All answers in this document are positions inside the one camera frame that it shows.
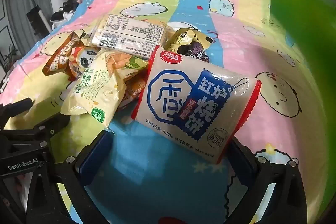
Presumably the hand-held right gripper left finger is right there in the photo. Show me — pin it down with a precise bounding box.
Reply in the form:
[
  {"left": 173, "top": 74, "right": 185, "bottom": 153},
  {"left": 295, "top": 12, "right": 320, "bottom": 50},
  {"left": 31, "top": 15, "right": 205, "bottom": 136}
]
[{"left": 25, "top": 130, "right": 114, "bottom": 224}]

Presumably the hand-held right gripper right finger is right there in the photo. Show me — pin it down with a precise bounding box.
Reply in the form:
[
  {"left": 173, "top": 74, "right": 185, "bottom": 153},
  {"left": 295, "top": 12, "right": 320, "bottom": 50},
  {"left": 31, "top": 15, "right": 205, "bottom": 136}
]
[{"left": 224, "top": 135, "right": 309, "bottom": 224}]

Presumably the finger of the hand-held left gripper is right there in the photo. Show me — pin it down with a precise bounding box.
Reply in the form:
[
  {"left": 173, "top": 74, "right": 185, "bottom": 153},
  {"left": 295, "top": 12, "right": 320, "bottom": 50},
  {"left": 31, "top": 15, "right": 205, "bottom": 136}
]
[
  {"left": 0, "top": 98, "right": 33, "bottom": 130},
  {"left": 28, "top": 114, "right": 71, "bottom": 136}
]

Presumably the yellow green snack packet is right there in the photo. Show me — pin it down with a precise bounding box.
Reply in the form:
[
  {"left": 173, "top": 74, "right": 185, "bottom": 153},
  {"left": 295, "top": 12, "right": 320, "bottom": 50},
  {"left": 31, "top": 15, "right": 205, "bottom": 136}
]
[{"left": 61, "top": 52, "right": 149, "bottom": 128}]

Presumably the small orange snack packet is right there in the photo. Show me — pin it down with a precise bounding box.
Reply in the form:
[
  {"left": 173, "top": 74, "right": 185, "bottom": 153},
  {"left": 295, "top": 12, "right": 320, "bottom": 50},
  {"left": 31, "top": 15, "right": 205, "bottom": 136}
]
[{"left": 119, "top": 73, "right": 147, "bottom": 109}]

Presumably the orange panda snack packet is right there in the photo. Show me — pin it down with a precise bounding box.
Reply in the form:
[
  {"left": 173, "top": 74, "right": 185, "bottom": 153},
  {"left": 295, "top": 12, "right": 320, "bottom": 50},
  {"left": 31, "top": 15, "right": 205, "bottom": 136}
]
[{"left": 42, "top": 31, "right": 101, "bottom": 81}]

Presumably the white blue red-edged snack packet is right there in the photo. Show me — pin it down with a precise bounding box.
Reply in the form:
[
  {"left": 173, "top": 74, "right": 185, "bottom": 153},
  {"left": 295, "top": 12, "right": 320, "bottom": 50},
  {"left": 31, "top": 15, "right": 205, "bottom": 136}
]
[{"left": 130, "top": 46, "right": 263, "bottom": 165}]

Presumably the long clear cracker packet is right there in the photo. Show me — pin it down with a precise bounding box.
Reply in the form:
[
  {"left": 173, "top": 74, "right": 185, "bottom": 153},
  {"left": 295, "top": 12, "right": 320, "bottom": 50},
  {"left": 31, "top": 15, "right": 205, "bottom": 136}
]
[{"left": 91, "top": 14, "right": 172, "bottom": 59}]

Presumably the dark purple snack packet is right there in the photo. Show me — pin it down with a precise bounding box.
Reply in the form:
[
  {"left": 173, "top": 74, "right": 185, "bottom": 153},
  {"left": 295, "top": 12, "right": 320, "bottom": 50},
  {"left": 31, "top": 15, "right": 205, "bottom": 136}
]
[{"left": 178, "top": 40, "right": 210, "bottom": 63}]

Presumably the gold snack packet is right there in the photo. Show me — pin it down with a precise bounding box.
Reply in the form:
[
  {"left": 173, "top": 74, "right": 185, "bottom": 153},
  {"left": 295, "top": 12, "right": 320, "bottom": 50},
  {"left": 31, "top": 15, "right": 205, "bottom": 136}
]
[{"left": 168, "top": 28, "right": 214, "bottom": 55}]

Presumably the green box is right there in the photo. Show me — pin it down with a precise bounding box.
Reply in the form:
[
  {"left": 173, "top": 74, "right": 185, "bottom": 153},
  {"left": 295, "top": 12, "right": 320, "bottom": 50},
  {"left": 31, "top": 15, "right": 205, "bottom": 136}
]
[{"left": 268, "top": 0, "right": 336, "bottom": 83}]

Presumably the stick vacuum cleaner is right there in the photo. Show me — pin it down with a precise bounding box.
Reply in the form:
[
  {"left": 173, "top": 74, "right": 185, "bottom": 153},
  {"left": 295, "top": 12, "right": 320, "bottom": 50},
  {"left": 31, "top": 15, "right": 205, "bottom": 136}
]
[{"left": 15, "top": 0, "right": 51, "bottom": 39}]

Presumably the black and white cloth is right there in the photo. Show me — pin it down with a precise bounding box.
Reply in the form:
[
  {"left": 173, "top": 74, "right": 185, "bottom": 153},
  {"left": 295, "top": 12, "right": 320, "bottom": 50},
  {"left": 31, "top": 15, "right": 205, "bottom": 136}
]
[{"left": 50, "top": 0, "right": 80, "bottom": 28}]

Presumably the striped cartoon printed blanket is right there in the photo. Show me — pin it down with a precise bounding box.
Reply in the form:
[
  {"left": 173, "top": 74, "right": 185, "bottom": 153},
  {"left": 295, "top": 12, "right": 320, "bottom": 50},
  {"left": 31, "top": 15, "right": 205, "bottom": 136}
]
[{"left": 0, "top": 0, "right": 336, "bottom": 224}]

